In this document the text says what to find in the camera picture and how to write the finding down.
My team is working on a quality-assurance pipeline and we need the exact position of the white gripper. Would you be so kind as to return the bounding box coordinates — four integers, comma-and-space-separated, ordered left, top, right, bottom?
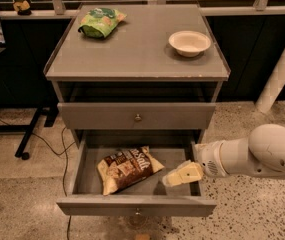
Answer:
162, 141, 229, 187

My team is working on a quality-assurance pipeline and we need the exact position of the brown chip bag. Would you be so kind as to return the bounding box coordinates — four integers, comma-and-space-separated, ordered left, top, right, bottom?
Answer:
97, 146, 164, 195

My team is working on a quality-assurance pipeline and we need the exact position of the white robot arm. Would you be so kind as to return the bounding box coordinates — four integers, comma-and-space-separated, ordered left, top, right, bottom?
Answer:
163, 15, 285, 186

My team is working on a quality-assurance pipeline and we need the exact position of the open grey middle drawer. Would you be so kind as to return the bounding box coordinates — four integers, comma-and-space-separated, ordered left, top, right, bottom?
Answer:
57, 130, 216, 217

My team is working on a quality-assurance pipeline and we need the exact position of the grey drawer cabinet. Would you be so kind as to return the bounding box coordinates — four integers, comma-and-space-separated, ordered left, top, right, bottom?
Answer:
43, 3, 232, 218

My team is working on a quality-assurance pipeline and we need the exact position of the closed grey top drawer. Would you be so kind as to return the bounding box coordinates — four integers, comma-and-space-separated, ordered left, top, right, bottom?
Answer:
58, 102, 215, 130

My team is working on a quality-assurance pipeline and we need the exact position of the green chip bag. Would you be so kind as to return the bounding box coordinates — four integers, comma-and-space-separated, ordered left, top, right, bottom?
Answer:
78, 8, 127, 38

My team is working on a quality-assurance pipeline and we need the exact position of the white paper bowl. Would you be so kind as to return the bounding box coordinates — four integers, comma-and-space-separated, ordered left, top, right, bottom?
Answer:
169, 31, 211, 58

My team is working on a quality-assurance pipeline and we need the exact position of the small yellow black object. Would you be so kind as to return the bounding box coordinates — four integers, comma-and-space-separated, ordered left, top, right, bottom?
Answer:
13, 0, 31, 15

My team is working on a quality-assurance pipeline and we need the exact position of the black desk frame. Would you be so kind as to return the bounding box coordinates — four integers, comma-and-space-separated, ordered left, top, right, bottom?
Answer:
0, 107, 58, 160

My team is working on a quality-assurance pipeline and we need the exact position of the black floor cable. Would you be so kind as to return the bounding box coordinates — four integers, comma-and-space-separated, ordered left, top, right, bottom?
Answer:
0, 109, 77, 240

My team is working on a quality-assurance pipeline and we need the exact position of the white window ledge rail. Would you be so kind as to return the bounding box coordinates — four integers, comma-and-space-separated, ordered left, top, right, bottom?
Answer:
0, 3, 285, 20

